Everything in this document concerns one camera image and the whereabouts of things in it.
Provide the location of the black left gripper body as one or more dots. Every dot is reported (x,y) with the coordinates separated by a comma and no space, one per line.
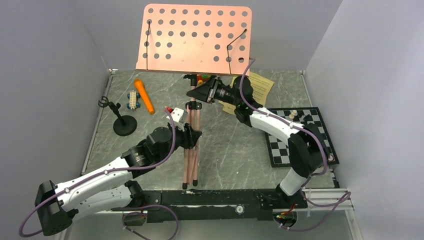
(183,139)

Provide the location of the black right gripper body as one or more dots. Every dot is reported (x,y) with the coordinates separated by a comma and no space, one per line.
(222,93)

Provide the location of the yellow sheet music page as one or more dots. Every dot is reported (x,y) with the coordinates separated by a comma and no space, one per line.
(261,88)

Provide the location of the pink music stand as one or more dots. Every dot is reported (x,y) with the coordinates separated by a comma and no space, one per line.
(195,40)

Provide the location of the orange toy microphone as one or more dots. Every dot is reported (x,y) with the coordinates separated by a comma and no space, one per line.
(139,85)

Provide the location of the black microphone stand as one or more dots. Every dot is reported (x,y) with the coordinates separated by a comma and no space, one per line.
(124,125)

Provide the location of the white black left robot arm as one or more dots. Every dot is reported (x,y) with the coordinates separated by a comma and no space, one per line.
(111,186)

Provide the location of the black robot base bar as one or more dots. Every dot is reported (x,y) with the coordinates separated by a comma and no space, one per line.
(194,204)

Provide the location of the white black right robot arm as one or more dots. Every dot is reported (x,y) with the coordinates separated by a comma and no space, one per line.
(307,151)

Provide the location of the colourful toy block vehicle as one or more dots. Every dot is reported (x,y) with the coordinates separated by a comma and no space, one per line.
(201,78)

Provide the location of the white chess piece upper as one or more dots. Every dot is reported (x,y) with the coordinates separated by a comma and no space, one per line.
(293,114)

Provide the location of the white blue toy car chassis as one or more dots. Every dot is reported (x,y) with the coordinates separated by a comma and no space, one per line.
(133,103)

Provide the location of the black chess piece left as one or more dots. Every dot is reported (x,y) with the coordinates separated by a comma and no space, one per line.
(299,114)

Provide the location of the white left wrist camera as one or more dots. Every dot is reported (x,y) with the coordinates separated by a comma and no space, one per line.
(179,116)

